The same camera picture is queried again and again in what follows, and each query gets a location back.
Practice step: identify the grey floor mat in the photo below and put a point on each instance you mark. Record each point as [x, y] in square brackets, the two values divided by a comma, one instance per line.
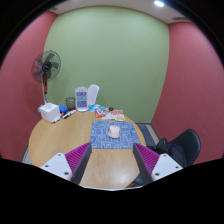
[146, 131]

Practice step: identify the blue wet wipes packet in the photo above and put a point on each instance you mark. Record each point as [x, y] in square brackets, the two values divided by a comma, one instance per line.
[93, 107]

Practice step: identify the red-capped whiteboard marker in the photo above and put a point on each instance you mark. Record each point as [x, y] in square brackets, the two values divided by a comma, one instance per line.
[70, 113]

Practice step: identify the cream computer mouse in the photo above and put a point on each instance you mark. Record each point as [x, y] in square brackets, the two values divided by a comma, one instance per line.
[113, 132]

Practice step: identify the white plastic chair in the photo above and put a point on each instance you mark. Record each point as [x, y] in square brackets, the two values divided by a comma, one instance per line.
[93, 93]

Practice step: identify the white snack packet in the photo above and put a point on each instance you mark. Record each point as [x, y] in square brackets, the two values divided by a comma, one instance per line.
[107, 116]

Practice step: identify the clear acrylic sign stand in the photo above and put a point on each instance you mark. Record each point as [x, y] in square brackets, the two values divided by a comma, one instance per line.
[81, 99]

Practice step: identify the orange and yellow snack packet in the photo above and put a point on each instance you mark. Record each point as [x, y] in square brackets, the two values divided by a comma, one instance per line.
[118, 116]

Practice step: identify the small black round object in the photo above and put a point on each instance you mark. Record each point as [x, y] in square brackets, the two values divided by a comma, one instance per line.
[111, 108]

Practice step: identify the black office chair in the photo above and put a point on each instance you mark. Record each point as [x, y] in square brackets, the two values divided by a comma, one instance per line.
[188, 141]

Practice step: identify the standing fan with red pole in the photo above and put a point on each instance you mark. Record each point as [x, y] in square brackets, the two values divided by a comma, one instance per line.
[46, 66]

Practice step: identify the dark translucent cup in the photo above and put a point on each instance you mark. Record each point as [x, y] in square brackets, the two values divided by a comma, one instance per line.
[70, 103]

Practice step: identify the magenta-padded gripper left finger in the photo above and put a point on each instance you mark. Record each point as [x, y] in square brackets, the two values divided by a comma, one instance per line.
[60, 165]

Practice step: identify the white whiteboard marker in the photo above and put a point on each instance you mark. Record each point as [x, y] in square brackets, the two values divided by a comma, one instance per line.
[56, 119]

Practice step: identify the blue whiteboard eraser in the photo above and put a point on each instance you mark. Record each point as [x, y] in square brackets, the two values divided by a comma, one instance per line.
[63, 108]

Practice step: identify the black whiteboard marker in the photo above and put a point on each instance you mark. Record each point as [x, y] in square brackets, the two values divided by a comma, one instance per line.
[65, 116]

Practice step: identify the blue patterned mouse pad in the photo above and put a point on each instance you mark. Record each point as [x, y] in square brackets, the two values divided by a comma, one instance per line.
[100, 136]

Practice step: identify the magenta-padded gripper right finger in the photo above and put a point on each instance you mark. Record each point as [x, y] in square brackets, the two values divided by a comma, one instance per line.
[165, 165]

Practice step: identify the round ceiling light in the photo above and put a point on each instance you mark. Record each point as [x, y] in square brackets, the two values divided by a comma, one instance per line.
[159, 3]

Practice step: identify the white tissue box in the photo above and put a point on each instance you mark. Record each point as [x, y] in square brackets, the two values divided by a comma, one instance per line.
[49, 112]

